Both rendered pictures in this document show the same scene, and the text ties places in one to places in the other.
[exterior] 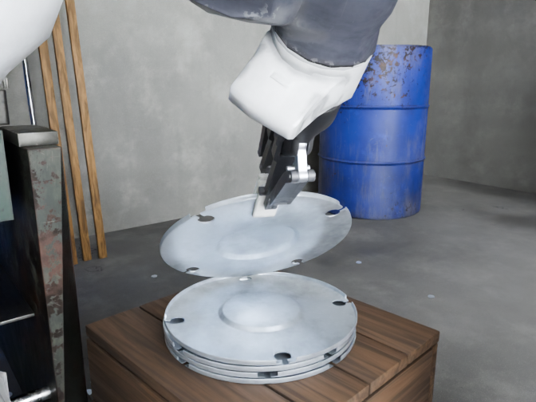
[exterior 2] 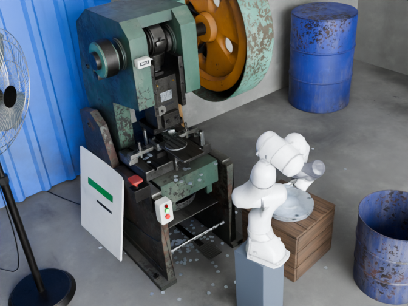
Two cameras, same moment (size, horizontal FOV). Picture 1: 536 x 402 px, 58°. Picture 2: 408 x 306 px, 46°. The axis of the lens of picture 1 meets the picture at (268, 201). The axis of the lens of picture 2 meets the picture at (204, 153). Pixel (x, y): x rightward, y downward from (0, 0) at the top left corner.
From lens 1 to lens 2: 2.15 m
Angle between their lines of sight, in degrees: 18
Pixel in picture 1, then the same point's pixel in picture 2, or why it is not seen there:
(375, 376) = (317, 218)
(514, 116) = not seen: outside the picture
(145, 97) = not seen: hidden behind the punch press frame
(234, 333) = (283, 209)
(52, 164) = (231, 167)
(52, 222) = (230, 181)
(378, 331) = (319, 205)
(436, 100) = (366, 11)
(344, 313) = (310, 201)
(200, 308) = not seen: hidden behind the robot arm
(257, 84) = (299, 184)
